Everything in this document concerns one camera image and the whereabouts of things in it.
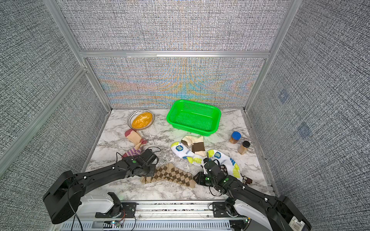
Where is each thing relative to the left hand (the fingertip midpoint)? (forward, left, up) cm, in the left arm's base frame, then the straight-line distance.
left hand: (155, 170), depth 85 cm
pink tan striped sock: (+24, +15, 0) cm, 29 cm away
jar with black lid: (+10, -54, +4) cm, 55 cm away
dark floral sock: (-8, -52, 0) cm, 53 cm away
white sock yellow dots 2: (-1, -45, +1) cm, 45 cm away
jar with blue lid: (+19, -52, +4) cm, 56 cm away
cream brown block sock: (+18, -26, -1) cm, 32 cm away
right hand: (-4, -22, 0) cm, 23 cm away
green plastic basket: (+41, -30, -2) cm, 51 cm away
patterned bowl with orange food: (+36, +13, +4) cm, 39 cm away
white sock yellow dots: (+12, -18, -2) cm, 21 cm away
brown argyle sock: (-1, -9, -1) cm, 9 cm away
